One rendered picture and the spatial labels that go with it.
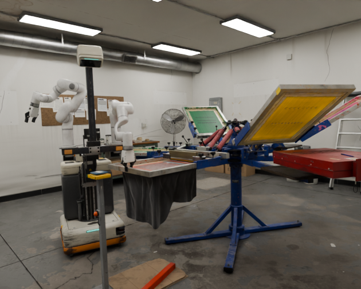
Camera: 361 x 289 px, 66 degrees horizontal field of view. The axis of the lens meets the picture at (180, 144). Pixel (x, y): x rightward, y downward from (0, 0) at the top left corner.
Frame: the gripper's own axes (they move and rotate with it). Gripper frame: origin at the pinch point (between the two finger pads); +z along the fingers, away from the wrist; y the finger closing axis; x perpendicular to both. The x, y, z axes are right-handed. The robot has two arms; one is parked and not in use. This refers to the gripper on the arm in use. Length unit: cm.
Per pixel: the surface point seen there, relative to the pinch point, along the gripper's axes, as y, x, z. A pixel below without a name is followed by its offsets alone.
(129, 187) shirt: -8.3, -12.8, 18.9
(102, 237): 20, -10, 52
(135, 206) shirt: -7.7, -4.5, 33.3
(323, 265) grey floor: -139, 97, 98
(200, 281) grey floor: -43, 34, 98
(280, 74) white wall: -471, -111, -130
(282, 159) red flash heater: -61, 96, -8
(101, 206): 19.6, -9.8, 27.9
